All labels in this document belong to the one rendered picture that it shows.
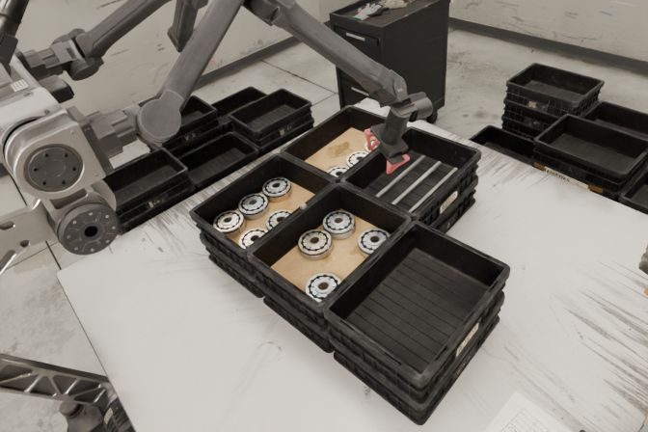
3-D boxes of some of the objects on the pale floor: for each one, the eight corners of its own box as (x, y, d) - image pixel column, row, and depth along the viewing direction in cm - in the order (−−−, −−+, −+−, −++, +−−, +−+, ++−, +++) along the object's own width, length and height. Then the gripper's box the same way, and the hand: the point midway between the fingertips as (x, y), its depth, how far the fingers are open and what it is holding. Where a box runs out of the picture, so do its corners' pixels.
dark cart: (387, 158, 312) (381, 27, 255) (342, 135, 341) (328, 13, 284) (444, 121, 339) (449, -6, 282) (398, 102, 367) (395, -16, 310)
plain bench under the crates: (382, 823, 110) (361, 876, 66) (129, 371, 212) (54, 273, 168) (666, 377, 181) (749, 257, 137) (374, 199, 283) (367, 96, 238)
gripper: (370, 108, 125) (357, 148, 137) (400, 145, 119) (383, 182, 131) (391, 103, 128) (375, 142, 140) (420, 138, 122) (402, 175, 134)
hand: (380, 159), depth 135 cm, fingers open, 9 cm apart
